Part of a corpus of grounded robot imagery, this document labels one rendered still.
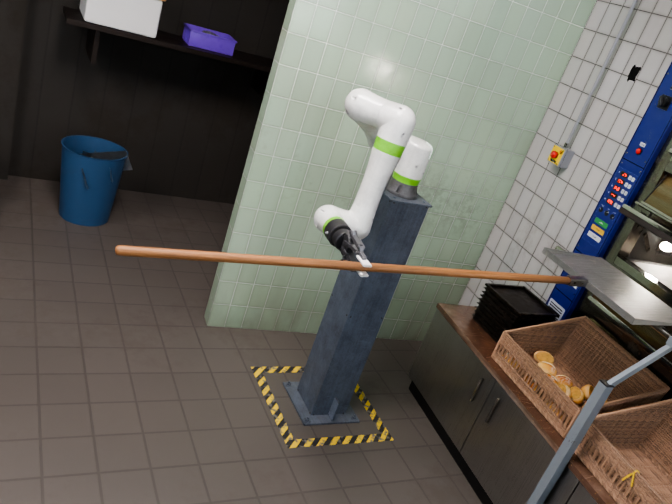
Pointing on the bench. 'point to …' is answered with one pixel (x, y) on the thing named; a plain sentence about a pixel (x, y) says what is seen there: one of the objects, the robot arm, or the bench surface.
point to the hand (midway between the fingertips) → (362, 265)
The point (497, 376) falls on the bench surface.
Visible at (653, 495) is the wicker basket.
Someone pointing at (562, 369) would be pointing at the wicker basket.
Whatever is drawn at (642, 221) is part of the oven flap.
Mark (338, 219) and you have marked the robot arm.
